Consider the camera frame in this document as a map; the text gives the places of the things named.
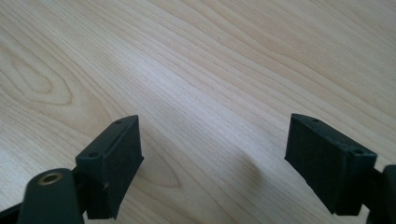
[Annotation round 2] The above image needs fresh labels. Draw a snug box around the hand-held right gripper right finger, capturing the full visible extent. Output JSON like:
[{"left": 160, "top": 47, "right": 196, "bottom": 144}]
[{"left": 284, "top": 113, "right": 378, "bottom": 217}]

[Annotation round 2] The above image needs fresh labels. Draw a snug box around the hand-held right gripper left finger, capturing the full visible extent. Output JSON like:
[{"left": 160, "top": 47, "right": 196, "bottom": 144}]
[{"left": 75, "top": 114, "right": 145, "bottom": 220}]

